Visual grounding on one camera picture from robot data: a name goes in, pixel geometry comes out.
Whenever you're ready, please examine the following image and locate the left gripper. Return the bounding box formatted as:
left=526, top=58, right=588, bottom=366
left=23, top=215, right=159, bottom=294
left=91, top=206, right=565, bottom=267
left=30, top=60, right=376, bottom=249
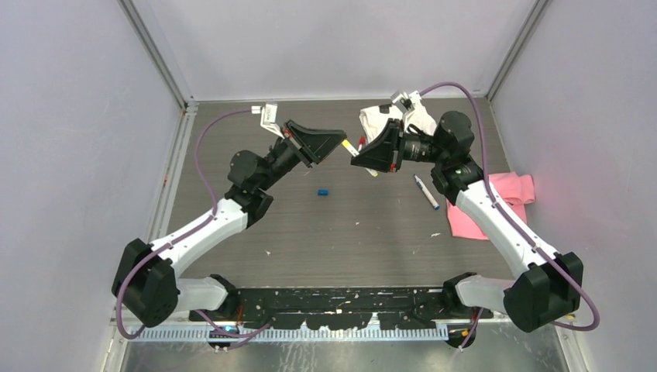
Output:
left=259, top=121, right=348, bottom=192

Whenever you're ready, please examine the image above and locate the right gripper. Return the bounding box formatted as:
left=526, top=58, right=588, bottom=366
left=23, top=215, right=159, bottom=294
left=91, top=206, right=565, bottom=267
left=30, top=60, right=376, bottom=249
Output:
left=350, top=118, right=446, bottom=173

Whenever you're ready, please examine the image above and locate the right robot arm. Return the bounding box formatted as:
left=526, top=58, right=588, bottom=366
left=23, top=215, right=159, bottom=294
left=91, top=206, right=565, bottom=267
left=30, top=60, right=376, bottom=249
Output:
left=351, top=111, right=583, bottom=332

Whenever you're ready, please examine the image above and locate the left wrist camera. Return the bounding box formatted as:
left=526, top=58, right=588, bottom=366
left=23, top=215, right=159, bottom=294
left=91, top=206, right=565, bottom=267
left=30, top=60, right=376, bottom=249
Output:
left=250, top=102, right=284, bottom=138

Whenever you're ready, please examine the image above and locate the pink cloth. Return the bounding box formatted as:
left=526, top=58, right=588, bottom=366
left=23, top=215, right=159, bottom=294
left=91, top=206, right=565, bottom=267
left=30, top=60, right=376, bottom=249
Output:
left=446, top=171, right=536, bottom=241

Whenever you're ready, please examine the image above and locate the white folded cloth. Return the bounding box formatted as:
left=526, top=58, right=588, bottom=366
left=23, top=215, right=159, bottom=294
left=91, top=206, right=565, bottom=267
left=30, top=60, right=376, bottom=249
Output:
left=359, top=102, right=437, bottom=145

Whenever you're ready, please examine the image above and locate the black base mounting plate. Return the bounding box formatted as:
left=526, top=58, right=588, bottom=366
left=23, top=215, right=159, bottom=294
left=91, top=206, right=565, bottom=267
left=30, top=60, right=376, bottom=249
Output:
left=204, top=287, right=477, bottom=330

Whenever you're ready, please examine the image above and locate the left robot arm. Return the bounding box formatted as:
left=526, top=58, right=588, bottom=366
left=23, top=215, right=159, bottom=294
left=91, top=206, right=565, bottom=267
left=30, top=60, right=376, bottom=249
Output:
left=112, top=120, right=347, bottom=339

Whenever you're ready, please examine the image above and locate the white pen yellow end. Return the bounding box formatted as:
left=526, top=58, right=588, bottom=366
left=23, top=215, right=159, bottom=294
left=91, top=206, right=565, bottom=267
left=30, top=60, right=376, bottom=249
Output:
left=348, top=145, right=378, bottom=177

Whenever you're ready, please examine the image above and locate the white blue marker pen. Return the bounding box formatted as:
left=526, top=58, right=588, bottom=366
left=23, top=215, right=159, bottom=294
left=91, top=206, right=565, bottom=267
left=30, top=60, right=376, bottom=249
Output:
left=413, top=174, right=440, bottom=210

